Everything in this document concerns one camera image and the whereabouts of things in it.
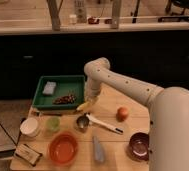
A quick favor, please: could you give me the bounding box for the metal measuring cup white handle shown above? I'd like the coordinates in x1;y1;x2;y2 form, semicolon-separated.
76;113;123;134

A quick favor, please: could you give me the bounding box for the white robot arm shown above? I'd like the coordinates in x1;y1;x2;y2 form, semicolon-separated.
84;58;189;171

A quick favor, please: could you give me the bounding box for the green plastic tray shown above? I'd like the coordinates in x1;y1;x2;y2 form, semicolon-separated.
32;75;85;110

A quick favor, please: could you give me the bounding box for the brown white wallet box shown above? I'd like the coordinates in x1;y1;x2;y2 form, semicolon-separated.
15;144;42;166

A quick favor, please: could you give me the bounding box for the wooden post left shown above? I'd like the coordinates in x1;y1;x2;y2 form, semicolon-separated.
46;0;60;31

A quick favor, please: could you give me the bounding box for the white ceramic cup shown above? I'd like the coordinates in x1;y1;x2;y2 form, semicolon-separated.
20;117;39;137

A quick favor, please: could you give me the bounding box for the green plastic cup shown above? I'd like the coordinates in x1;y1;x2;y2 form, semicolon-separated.
46;117;60;132

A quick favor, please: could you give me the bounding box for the brown grape bunch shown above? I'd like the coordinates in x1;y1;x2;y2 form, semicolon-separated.
53;94;76;104

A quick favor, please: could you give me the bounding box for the grey blue sponge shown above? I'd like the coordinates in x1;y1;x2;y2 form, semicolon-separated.
43;82;56;95

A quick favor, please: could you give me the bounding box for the black cable left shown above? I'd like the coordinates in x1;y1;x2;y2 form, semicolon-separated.
0;108;19;147

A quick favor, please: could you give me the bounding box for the wooden post right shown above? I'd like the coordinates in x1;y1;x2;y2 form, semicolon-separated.
111;0;122;29

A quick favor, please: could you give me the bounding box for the yellow banana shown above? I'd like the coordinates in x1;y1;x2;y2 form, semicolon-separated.
76;101;94;112

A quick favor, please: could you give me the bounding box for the white bottle on shelf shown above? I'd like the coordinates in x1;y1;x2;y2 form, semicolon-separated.
69;14;77;25

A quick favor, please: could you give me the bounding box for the red object on shelf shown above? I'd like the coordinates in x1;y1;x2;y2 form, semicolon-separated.
88;17;100;25

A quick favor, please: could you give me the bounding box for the dark purple bowl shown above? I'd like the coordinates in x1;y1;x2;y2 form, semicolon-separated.
128;132;149;161

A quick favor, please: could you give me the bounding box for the orange fruit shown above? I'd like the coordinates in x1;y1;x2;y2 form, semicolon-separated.
116;107;129;121

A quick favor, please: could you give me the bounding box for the orange plastic bowl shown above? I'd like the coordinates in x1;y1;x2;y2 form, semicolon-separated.
47;132;78;166

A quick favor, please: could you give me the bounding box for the wooden post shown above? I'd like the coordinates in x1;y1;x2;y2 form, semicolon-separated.
46;0;60;31
111;0;122;29

